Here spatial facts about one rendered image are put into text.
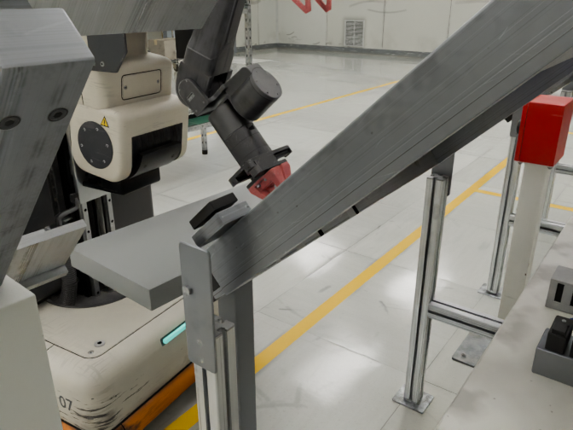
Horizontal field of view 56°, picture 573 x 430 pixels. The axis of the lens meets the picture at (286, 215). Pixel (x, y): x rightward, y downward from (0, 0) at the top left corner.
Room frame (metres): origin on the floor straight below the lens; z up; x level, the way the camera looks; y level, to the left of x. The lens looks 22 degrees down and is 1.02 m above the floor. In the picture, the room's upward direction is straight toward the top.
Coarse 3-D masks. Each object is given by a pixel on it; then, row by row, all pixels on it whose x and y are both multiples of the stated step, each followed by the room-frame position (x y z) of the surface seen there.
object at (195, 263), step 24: (432, 168) 1.19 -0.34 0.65; (192, 264) 0.55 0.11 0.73; (192, 288) 0.55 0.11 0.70; (552, 288) 0.64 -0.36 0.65; (192, 312) 0.55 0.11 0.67; (432, 312) 1.14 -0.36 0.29; (456, 312) 1.10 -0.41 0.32; (480, 312) 1.10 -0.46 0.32; (192, 336) 0.56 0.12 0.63; (552, 336) 0.50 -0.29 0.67; (192, 360) 0.56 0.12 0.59; (216, 360) 0.54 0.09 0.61; (552, 360) 0.49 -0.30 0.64; (408, 408) 1.13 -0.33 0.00
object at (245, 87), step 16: (256, 64) 0.84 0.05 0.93; (192, 80) 0.84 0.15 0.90; (240, 80) 0.82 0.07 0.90; (256, 80) 0.81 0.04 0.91; (272, 80) 0.84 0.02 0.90; (192, 96) 0.84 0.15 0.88; (224, 96) 0.87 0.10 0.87; (240, 96) 0.81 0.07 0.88; (256, 96) 0.80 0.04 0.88; (272, 96) 0.80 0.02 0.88; (240, 112) 0.82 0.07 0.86; (256, 112) 0.81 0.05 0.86
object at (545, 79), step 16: (560, 64) 1.00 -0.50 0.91; (528, 80) 1.03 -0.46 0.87; (544, 80) 1.02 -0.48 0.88; (512, 96) 1.05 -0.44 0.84; (528, 96) 1.03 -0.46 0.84; (496, 112) 1.06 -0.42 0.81; (512, 112) 1.04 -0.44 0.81; (464, 128) 1.10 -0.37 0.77; (480, 128) 1.08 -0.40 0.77; (448, 144) 1.12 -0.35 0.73; (464, 144) 1.10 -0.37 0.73
